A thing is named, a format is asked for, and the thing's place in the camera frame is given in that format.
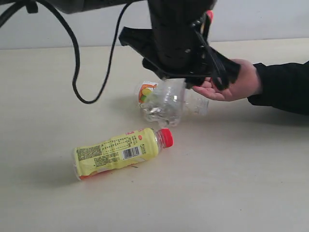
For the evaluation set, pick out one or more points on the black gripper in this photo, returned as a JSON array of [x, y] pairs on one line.
[[177, 45]]

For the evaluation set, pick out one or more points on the clear tea bottle white label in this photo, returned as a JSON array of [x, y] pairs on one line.
[[193, 101]]

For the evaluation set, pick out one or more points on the open receiving human hand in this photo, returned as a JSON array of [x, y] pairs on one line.
[[247, 84]]

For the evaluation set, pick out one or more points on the clear cola bottle red label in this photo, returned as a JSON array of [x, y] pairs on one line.
[[166, 104]]

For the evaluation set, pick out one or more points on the black sleeved forearm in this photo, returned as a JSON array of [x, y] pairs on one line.
[[284, 87]]

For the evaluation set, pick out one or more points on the yellow label bottle red cap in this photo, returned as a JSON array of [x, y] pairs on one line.
[[121, 151]]

